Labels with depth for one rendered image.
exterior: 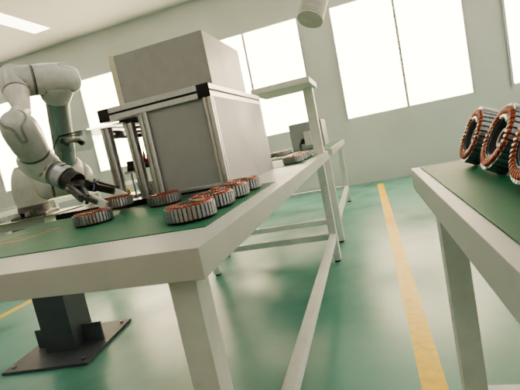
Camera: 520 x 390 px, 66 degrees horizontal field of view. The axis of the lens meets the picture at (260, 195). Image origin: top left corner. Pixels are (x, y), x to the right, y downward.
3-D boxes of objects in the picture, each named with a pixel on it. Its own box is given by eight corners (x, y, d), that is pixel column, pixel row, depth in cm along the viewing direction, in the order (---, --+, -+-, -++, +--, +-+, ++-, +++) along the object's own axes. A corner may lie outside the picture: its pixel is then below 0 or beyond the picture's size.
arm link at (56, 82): (48, 184, 227) (88, 176, 238) (55, 203, 218) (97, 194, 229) (23, 56, 175) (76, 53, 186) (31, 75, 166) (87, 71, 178)
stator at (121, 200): (92, 213, 133) (90, 202, 132) (116, 205, 143) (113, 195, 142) (118, 209, 128) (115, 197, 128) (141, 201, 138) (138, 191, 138)
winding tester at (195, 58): (120, 110, 154) (107, 56, 152) (172, 113, 196) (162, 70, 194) (213, 87, 144) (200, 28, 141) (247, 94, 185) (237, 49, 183)
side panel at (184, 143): (159, 202, 145) (138, 114, 141) (162, 200, 148) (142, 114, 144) (230, 189, 137) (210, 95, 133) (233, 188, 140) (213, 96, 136)
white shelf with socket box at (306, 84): (265, 165, 242) (250, 90, 236) (278, 160, 277) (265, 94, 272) (323, 155, 232) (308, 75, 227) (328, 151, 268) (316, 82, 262)
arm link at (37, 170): (50, 193, 143) (35, 169, 133) (18, 177, 147) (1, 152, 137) (72, 172, 149) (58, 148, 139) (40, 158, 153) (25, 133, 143)
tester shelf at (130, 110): (99, 123, 145) (96, 111, 145) (181, 123, 210) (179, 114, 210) (210, 95, 133) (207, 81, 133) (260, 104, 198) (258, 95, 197)
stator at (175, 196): (184, 198, 138) (182, 187, 137) (179, 202, 127) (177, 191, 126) (152, 205, 137) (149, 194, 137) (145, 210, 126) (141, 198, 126)
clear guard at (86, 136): (50, 154, 154) (46, 138, 154) (90, 150, 177) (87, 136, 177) (122, 137, 145) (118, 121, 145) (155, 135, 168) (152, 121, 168)
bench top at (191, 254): (-216, 326, 87) (-225, 306, 87) (193, 183, 297) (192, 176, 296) (205, 279, 59) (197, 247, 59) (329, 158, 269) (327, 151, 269)
